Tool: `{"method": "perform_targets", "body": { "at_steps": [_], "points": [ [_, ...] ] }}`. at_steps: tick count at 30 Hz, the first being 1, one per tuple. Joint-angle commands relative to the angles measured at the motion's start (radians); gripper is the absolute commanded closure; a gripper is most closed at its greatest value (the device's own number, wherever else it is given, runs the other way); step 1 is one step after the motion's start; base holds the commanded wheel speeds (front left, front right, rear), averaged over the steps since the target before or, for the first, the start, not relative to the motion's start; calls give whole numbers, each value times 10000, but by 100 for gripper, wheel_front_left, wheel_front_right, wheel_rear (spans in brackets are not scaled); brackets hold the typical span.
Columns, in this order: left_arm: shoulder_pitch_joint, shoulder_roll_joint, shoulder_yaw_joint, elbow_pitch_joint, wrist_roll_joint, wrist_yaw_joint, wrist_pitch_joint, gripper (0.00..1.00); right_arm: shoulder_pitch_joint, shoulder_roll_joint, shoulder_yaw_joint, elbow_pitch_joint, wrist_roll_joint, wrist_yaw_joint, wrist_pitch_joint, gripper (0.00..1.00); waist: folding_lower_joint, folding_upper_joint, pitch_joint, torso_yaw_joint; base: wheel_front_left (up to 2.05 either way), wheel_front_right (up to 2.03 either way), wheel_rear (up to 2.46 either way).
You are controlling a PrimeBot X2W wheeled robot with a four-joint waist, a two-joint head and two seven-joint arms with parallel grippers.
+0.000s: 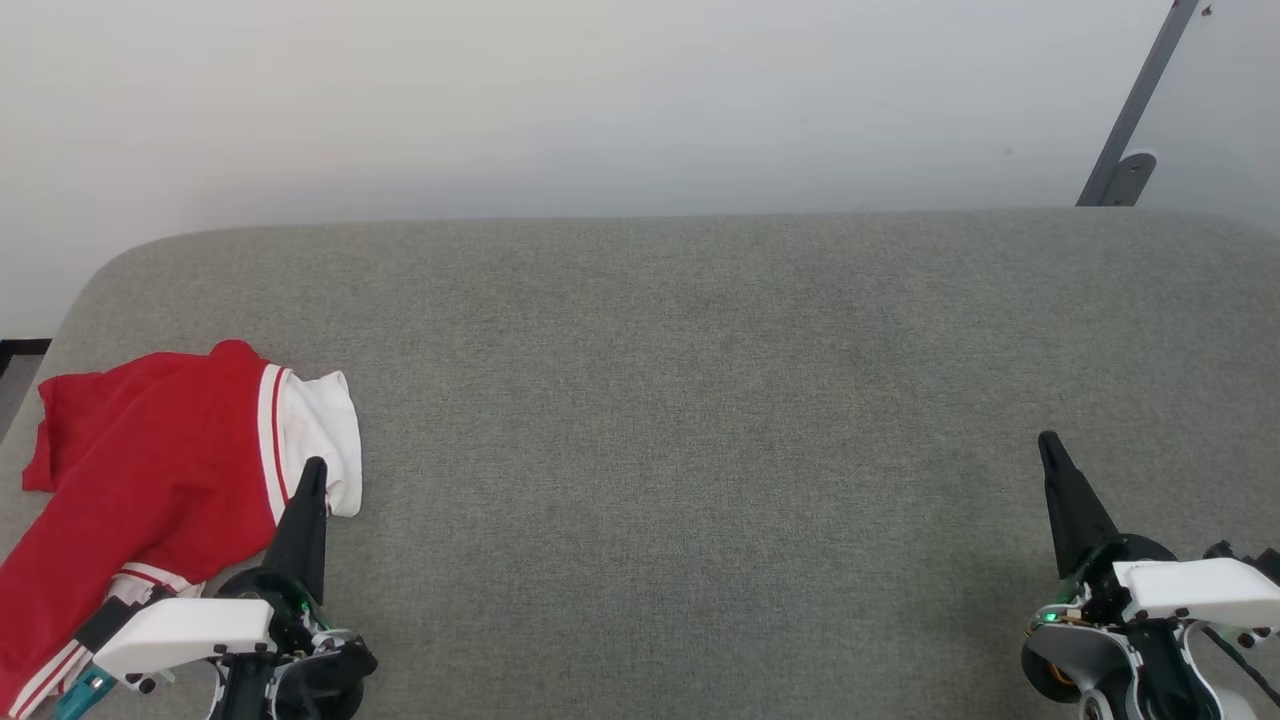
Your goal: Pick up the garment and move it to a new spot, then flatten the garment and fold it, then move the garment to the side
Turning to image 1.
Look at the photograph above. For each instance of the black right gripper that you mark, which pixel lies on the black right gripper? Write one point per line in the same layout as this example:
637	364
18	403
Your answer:
1100	580

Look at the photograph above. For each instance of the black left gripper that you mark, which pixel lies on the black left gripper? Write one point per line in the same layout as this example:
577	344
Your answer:
290	612

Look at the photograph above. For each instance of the red and white shirt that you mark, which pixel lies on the red and white shirt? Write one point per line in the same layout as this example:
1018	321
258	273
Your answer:
150	450

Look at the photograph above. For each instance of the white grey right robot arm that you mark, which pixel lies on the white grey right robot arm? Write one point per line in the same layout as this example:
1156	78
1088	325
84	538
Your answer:
1090	665

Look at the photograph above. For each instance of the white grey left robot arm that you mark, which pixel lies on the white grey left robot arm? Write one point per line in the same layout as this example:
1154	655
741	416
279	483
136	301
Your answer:
310	680

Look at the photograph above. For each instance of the teal plastic clip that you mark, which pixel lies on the teal plastic clip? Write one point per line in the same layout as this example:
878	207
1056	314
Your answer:
82	695

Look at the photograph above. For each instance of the grey fabric sofa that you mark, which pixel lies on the grey fabric sofa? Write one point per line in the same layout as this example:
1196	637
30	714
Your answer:
700	450

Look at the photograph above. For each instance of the grey slanted metal bar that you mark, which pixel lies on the grey slanted metal bar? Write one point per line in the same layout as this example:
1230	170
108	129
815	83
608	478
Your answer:
1140	95

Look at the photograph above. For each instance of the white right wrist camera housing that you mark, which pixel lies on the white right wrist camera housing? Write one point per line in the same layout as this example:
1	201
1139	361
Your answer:
1200	588

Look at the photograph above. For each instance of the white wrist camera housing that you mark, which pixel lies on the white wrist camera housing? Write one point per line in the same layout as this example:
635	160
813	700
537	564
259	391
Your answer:
185	632
1200	588

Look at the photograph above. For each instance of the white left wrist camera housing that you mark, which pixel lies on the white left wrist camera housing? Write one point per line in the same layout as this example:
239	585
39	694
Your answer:
185	632

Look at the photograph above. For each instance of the grey metal bar bracket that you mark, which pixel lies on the grey metal bar bracket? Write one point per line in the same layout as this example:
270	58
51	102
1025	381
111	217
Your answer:
1132	180

